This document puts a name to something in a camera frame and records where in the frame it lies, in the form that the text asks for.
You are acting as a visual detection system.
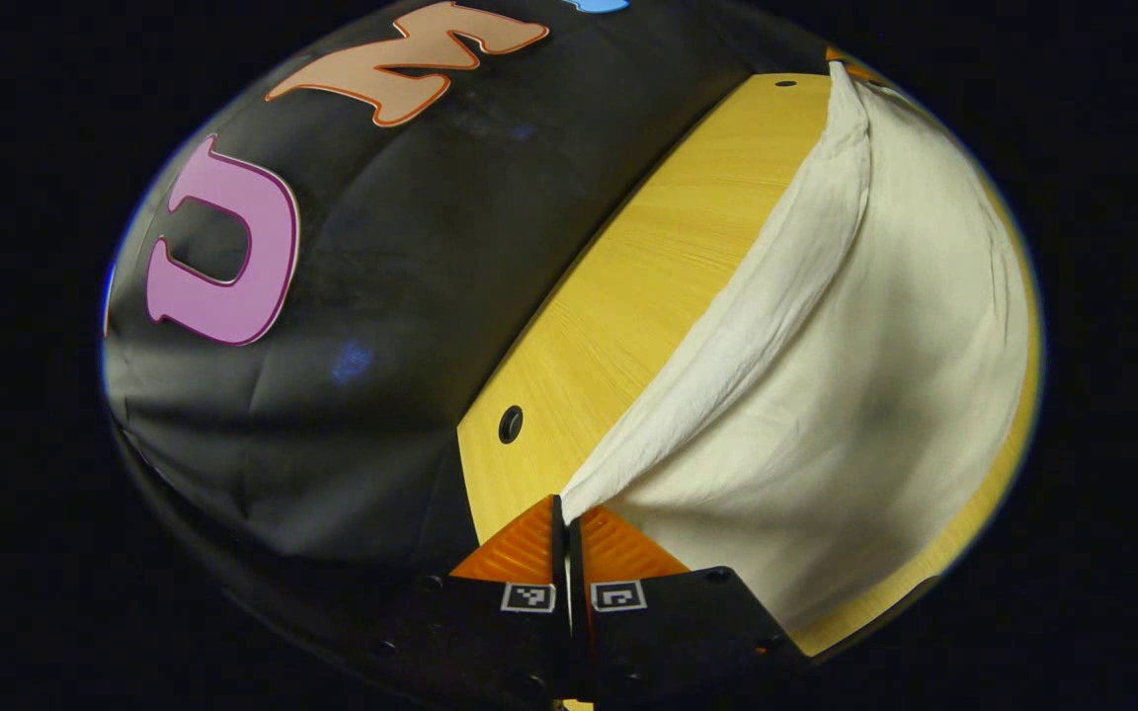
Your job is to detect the white jeans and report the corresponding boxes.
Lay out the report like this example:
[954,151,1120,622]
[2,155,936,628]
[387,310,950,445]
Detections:
[559,61,1032,633]

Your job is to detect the black backdrop cloth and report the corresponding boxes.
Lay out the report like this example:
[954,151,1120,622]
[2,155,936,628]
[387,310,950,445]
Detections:
[100,0,827,593]

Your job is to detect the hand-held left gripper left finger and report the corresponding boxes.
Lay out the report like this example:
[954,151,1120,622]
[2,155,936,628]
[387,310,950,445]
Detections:
[362,494,570,707]

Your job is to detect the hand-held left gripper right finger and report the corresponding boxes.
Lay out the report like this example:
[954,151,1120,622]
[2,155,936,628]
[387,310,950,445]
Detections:
[569,506,807,707]

